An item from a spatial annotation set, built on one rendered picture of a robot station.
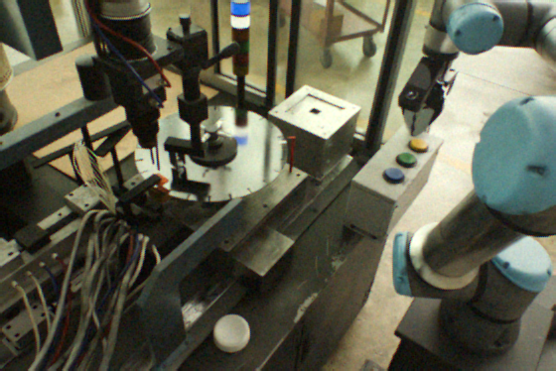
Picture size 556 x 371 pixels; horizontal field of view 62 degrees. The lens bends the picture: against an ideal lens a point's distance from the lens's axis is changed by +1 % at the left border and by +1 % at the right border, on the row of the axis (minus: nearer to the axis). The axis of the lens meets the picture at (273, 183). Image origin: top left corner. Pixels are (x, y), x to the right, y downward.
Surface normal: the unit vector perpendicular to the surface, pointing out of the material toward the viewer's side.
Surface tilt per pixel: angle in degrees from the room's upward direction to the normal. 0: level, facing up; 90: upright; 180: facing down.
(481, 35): 91
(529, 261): 7
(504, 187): 83
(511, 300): 90
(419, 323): 0
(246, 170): 0
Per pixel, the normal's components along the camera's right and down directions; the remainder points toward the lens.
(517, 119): -0.99, -0.13
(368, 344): 0.04, -0.73
